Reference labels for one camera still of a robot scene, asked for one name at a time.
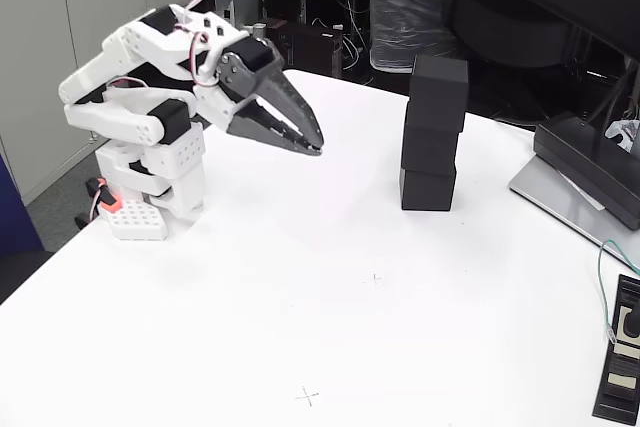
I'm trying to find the white plastic bag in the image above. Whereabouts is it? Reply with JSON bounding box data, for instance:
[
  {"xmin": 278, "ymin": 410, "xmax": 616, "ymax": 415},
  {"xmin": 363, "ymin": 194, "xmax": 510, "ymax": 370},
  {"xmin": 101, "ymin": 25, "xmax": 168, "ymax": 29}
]
[{"xmin": 604, "ymin": 119, "xmax": 640, "ymax": 152}]

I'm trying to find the black plastic tray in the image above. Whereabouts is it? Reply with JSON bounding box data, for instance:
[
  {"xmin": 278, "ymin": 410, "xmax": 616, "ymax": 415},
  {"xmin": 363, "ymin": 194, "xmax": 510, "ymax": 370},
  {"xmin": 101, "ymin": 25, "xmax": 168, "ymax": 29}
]
[{"xmin": 591, "ymin": 274, "xmax": 640, "ymax": 426}]

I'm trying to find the grey metal cabinet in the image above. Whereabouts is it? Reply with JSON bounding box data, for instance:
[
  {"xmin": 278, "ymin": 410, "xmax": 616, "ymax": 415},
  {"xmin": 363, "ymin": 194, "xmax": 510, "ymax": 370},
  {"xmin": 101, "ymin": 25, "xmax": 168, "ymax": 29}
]
[{"xmin": 0, "ymin": 0, "xmax": 206, "ymax": 206}]

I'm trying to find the orange black controller board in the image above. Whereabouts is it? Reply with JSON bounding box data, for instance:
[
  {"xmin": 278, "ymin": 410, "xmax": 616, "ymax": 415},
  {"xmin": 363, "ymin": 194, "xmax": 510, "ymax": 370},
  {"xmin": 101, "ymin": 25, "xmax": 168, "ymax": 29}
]
[{"xmin": 74, "ymin": 177, "xmax": 124, "ymax": 228}]

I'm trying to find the bin with clear plastic bag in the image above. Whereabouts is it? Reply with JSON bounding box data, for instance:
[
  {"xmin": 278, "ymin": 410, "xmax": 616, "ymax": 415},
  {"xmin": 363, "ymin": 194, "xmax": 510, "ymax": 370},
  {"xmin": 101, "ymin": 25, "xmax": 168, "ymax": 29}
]
[{"xmin": 362, "ymin": 0, "xmax": 464, "ymax": 74}]

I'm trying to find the black cube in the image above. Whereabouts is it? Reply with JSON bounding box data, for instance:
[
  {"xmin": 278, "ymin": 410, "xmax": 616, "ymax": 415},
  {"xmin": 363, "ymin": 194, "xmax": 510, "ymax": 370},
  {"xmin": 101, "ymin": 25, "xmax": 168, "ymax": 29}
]
[
  {"xmin": 399, "ymin": 166, "xmax": 457, "ymax": 212},
  {"xmin": 401, "ymin": 99, "xmax": 467, "ymax": 173},
  {"xmin": 408, "ymin": 54, "xmax": 470, "ymax": 118}
]

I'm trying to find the silver monitor stand base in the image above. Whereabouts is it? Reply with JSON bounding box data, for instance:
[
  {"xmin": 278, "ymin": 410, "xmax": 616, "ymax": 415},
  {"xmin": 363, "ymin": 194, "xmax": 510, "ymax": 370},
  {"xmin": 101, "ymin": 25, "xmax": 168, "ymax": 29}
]
[{"xmin": 508, "ymin": 151, "xmax": 640, "ymax": 268}]

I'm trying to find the black computer case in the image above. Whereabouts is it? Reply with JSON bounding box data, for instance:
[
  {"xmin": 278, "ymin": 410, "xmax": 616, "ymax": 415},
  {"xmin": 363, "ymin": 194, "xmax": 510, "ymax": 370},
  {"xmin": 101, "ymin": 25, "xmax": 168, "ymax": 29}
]
[{"xmin": 264, "ymin": 19, "xmax": 346, "ymax": 79}]

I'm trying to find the green cable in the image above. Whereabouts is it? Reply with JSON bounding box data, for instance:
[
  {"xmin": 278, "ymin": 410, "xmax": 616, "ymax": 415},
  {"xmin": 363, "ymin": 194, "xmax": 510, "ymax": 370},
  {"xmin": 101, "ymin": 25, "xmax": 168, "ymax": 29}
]
[{"xmin": 597, "ymin": 238, "xmax": 640, "ymax": 343}]

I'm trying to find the red white servo cable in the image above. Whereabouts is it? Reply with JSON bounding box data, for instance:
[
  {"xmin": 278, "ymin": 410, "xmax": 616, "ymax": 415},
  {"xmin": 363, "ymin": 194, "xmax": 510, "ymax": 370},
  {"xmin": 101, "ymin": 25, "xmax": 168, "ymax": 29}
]
[{"xmin": 174, "ymin": 0, "xmax": 225, "ymax": 89}]

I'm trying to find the black office chair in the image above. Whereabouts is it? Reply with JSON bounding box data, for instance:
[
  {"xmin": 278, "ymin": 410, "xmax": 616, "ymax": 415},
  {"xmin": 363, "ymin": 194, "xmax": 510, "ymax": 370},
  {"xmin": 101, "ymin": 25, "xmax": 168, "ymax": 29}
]
[{"xmin": 447, "ymin": 0, "xmax": 576, "ymax": 71}]

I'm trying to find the blue partition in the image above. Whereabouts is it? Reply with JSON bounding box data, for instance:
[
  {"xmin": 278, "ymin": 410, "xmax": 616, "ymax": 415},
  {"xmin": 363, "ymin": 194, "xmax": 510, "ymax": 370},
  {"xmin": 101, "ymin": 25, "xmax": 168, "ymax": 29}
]
[{"xmin": 0, "ymin": 154, "xmax": 45, "ymax": 256}]

